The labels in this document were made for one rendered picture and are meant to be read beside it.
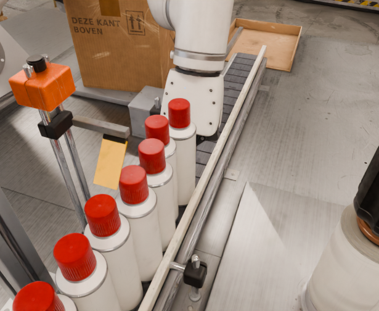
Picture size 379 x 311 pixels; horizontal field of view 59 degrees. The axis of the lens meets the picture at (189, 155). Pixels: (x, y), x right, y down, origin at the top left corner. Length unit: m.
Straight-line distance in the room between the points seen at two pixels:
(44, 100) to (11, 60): 0.77
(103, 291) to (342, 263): 0.25
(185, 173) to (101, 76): 0.52
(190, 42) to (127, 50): 0.41
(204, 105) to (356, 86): 0.69
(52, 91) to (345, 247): 0.33
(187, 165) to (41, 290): 0.30
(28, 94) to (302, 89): 0.85
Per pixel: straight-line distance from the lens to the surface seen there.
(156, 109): 0.68
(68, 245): 0.34
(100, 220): 0.35
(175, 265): 0.51
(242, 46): 1.29
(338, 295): 0.45
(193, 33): 0.52
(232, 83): 0.95
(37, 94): 0.35
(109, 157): 0.38
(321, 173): 0.79
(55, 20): 1.63
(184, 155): 0.52
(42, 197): 0.75
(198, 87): 0.54
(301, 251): 0.58
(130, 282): 0.45
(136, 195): 0.38
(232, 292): 0.53
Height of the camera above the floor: 1.35
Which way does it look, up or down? 42 degrees down
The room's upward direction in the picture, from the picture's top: straight up
